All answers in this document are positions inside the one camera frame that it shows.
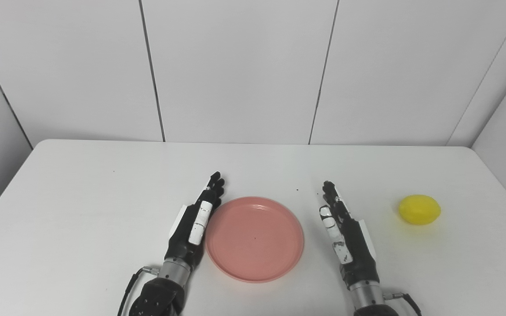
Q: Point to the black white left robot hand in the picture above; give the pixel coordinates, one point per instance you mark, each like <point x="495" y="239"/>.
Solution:
<point x="182" y="239"/>

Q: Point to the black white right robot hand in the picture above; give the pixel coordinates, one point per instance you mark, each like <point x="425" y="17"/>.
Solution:
<point x="358" y="254"/>

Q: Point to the pink round plate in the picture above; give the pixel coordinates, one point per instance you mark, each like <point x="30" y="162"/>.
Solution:
<point x="254" y="239"/>

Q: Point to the yellow lemon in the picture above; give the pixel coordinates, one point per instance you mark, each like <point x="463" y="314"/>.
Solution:
<point x="420" y="210"/>

